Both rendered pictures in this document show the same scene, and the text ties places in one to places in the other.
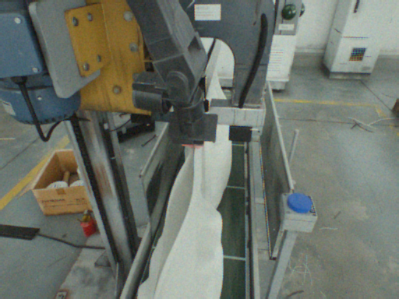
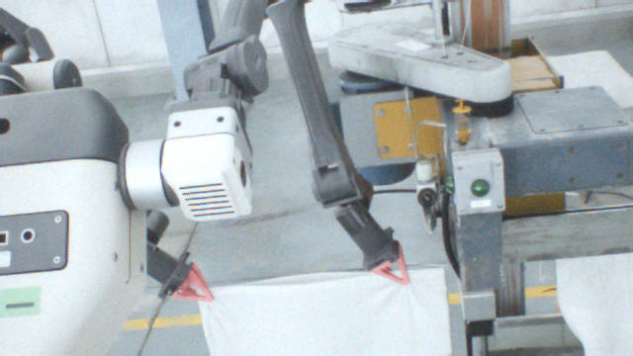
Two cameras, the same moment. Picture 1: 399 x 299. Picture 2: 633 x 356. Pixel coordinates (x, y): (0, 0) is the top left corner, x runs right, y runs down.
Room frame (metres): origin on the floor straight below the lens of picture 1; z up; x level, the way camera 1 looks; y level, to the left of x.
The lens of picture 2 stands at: (0.37, -1.31, 1.82)
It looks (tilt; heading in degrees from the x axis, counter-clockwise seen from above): 23 degrees down; 89
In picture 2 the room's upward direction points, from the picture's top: 9 degrees counter-clockwise
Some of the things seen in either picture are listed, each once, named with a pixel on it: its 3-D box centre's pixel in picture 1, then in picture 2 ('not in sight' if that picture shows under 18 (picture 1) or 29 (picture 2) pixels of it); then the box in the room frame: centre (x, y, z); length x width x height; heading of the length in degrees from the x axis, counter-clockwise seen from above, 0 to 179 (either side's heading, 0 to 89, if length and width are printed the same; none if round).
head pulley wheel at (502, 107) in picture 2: not in sight; (488, 103); (0.70, -0.01, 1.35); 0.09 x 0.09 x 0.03
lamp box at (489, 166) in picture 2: (286, 9); (478, 181); (0.63, -0.19, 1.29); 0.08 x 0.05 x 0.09; 172
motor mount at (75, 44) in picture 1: (82, 38); (409, 124); (0.60, 0.25, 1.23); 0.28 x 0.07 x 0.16; 172
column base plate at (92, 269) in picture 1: (109, 253); not in sight; (0.83, 0.48, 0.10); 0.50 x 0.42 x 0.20; 172
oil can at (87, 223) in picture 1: (85, 221); not in sight; (1.03, 0.68, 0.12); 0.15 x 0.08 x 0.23; 172
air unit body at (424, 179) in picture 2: not in sight; (428, 200); (0.59, 0.06, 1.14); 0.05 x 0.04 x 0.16; 82
